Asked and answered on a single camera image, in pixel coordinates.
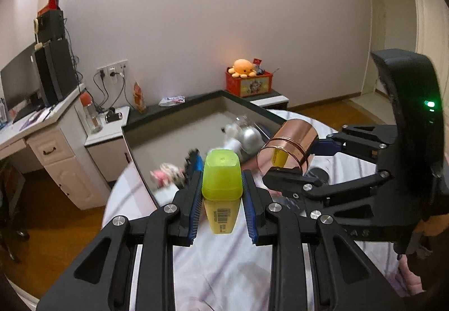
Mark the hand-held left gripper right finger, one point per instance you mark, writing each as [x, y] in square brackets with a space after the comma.
[249, 205]

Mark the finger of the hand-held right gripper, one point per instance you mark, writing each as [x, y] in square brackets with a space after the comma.
[291, 181]
[328, 148]

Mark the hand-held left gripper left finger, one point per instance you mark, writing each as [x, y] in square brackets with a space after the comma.
[194, 198]

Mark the copper tape roll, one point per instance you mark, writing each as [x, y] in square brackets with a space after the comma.
[298, 135]

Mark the yellow bottle with green cap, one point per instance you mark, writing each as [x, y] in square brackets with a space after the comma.
[221, 174]

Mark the pink block toy figure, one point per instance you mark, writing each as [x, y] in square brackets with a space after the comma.
[165, 174]

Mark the dark rimmed pink storage box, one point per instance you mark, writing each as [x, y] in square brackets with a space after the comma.
[165, 149]

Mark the person's right hand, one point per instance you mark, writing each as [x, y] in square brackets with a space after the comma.
[435, 226]

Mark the white silver toy figure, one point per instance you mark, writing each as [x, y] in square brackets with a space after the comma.
[249, 137]

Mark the white striped tablecloth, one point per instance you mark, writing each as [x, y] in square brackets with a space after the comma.
[217, 272]

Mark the white side cabinet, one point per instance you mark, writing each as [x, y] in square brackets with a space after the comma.
[105, 160]

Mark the low black topped cabinet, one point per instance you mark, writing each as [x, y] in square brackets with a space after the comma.
[151, 111]

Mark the white plastic package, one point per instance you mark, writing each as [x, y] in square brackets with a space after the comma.
[172, 101]

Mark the red printed toy box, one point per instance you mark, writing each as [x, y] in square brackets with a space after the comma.
[249, 84]

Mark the small red white toy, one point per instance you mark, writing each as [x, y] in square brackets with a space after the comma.
[258, 64]

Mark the orange snack bag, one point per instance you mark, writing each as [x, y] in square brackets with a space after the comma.
[139, 98]

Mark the white door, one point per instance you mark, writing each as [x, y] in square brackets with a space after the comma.
[377, 44]

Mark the small black white gadget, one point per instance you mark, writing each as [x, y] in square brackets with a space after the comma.
[114, 117]

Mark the orange octopus plush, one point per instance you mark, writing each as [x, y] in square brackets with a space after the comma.
[242, 67]

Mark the pink patterned blanket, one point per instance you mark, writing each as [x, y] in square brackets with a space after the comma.
[417, 276]

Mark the white desk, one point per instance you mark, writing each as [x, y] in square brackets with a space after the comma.
[70, 170]

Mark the orange capped water bottle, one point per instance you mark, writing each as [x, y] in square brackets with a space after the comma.
[92, 118]

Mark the stack of papers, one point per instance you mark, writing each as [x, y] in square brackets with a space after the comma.
[37, 118]

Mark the black office chair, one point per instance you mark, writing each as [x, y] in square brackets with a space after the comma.
[10, 198]

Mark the black speaker stack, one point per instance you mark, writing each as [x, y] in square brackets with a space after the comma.
[56, 69]

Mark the black computer monitor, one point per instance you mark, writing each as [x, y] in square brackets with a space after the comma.
[17, 79]

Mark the white wall power outlet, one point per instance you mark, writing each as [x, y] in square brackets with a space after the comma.
[112, 69]

